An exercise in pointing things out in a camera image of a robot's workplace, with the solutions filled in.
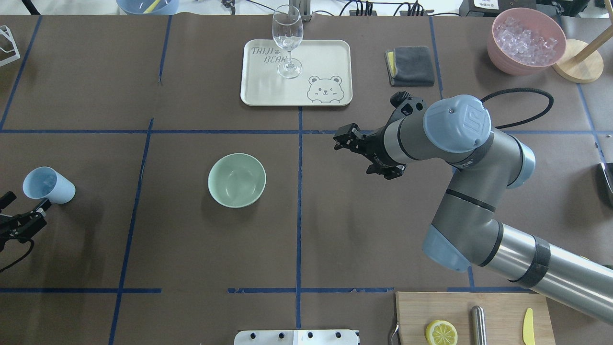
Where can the metal ice scoop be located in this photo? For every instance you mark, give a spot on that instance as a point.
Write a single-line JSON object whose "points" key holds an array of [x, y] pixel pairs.
{"points": [[605, 171]]}

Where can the yellow plastic knife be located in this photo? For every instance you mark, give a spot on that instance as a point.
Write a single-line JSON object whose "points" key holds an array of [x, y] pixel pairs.
{"points": [[528, 335]]}

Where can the green ceramic bowl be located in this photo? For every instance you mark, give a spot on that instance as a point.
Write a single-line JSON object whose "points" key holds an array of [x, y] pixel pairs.
{"points": [[237, 180]]}

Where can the wooden stand with white box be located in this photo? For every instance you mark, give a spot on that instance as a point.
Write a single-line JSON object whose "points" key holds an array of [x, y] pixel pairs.
{"points": [[581, 61]]}

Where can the blue bowl with fork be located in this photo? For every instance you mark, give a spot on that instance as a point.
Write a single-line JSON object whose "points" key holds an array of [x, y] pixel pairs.
{"points": [[149, 7]]}

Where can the pink bowl of ice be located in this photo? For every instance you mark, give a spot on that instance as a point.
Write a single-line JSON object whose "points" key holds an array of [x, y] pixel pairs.
{"points": [[525, 41]]}

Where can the light blue plastic cup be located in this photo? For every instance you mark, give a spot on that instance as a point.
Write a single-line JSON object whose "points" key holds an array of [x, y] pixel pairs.
{"points": [[46, 183]]}

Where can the white wire cup rack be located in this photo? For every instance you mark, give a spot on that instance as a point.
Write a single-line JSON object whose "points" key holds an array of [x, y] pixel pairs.
{"points": [[8, 47]]}

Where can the grey folded cloth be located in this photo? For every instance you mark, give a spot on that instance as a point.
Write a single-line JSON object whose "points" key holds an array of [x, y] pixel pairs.
{"points": [[410, 66]]}

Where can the lemon half slice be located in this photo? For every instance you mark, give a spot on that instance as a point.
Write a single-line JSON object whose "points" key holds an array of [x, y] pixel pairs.
{"points": [[440, 332]]}

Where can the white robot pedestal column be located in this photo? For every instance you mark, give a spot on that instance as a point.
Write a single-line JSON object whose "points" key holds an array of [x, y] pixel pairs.
{"points": [[298, 337]]}

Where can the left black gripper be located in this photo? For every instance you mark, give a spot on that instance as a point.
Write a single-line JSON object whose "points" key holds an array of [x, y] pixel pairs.
{"points": [[18, 226]]}

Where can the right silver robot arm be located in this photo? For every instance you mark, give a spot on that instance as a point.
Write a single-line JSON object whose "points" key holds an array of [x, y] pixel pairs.
{"points": [[464, 231]]}

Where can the aluminium frame post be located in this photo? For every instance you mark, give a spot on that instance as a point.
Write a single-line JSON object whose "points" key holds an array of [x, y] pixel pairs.
{"points": [[305, 8]]}

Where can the clear wine glass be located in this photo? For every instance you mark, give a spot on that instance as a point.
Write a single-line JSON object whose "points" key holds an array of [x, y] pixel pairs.
{"points": [[288, 33]]}

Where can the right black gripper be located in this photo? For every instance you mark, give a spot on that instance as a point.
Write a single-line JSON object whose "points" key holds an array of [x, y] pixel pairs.
{"points": [[375, 144]]}

